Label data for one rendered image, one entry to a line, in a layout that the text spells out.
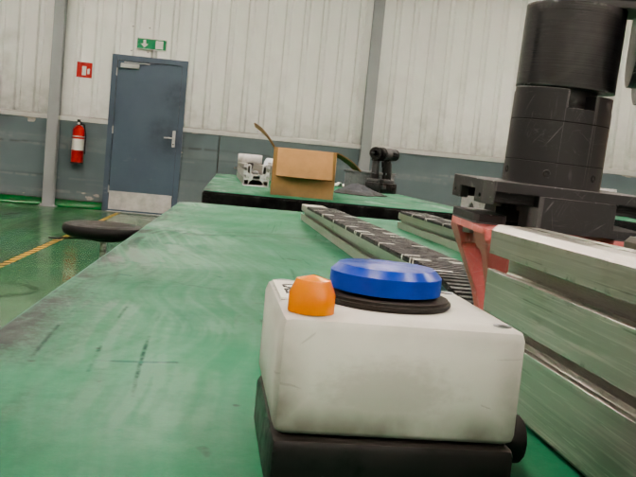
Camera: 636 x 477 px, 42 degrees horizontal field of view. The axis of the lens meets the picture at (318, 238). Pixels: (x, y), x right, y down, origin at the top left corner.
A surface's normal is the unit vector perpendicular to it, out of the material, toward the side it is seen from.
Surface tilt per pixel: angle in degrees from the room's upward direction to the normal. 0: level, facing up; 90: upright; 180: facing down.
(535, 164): 91
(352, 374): 90
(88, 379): 0
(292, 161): 63
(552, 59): 91
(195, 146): 90
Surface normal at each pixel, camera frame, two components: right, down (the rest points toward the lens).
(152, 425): 0.10, -0.99
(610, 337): -0.99, -0.08
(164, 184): 0.09, 0.10
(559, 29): -0.55, 0.04
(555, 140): -0.33, 0.07
